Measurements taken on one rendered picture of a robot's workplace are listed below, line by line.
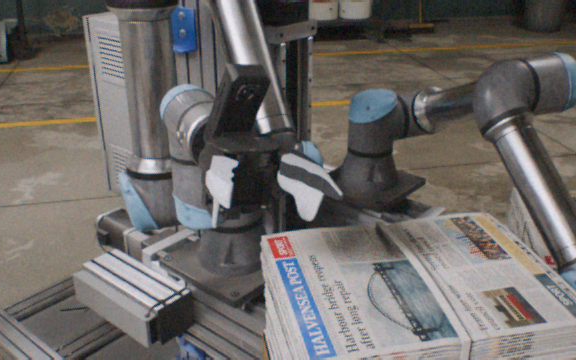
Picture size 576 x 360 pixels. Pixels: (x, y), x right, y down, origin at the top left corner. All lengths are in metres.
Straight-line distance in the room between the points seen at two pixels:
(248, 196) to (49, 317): 1.65
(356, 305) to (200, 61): 0.76
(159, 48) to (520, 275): 0.65
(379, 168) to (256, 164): 0.91
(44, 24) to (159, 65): 6.64
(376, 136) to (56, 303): 1.32
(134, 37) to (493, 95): 0.63
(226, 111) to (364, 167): 0.91
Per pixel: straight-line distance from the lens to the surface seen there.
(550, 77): 1.24
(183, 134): 0.75
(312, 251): 0.86
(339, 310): 0.76
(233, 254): 1.20
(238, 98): 0.64
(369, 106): 1.49
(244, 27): 0.96
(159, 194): 1.09
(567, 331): 0.81
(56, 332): 2.17
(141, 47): 1.03
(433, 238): 0.93
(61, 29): 7.64
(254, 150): 0.64
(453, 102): 1.44
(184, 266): 1.25
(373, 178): 1.55
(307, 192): 0.63
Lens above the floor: 1.48
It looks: 25 degrees down
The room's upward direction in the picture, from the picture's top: straight up
